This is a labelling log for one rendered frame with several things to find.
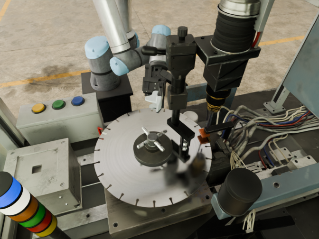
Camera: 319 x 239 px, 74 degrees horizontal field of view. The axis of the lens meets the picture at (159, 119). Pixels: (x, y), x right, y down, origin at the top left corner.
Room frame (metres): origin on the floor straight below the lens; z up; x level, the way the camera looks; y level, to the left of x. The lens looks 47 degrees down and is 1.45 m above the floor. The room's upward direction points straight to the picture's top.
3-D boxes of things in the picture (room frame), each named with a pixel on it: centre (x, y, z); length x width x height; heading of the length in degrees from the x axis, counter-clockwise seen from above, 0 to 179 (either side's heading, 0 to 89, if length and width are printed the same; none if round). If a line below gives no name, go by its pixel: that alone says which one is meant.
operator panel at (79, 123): (0.57, 0.37, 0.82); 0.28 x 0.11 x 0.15; 106
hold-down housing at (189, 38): (0.39, -0.04, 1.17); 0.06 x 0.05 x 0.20; 97
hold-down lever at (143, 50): (0.41, 0.00, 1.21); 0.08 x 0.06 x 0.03; 106
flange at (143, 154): (0.35, 0.02, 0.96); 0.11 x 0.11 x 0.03
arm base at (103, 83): (0.92, 0.29, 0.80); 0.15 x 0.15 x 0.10
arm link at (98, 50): (0.92, 0.28, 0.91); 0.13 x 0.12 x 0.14; 131
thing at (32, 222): (0.14, 0.24, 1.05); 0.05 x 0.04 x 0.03; 16
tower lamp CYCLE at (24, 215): (0.14, 0.24, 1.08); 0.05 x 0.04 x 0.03; 16
